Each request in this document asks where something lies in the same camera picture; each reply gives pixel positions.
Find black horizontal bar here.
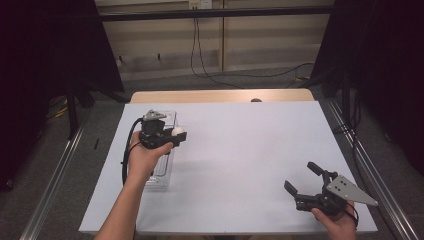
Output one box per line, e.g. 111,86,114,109
99,5,335,23

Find person's right hand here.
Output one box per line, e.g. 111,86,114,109
311,200,358,240

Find white table sheet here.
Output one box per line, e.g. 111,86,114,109
78,101,379,234

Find wooden table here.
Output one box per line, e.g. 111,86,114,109
129,88,316,104

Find black floor cable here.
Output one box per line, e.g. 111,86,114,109
190,17,316,90

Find white wall outlet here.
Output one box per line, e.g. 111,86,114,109
188,0,214,10

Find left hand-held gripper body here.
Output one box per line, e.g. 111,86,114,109
138,109,183,150

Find person's left hand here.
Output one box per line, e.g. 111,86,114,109
127,130,175,184

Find metal floor rail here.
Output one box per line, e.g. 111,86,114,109
324,99,422,240
19,108,93,240

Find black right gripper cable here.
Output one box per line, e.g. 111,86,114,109
344,202,360,231

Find clear plastic container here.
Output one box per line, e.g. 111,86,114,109
143,110,179,192

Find black metal stand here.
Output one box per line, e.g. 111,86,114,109
64,79,132,140

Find black cables along rail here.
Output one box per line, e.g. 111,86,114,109
333,89,371,188

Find dark curtain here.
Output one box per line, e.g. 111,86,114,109
308,0,424,178
0,0,126,194

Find yellow floor cable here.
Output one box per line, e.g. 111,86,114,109
46,96,69,120

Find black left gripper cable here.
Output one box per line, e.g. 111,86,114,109
121,117,145,186

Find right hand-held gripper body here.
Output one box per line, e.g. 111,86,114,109
294,170,380,216

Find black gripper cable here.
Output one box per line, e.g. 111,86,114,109
121,117,145,186
344,202,360,231

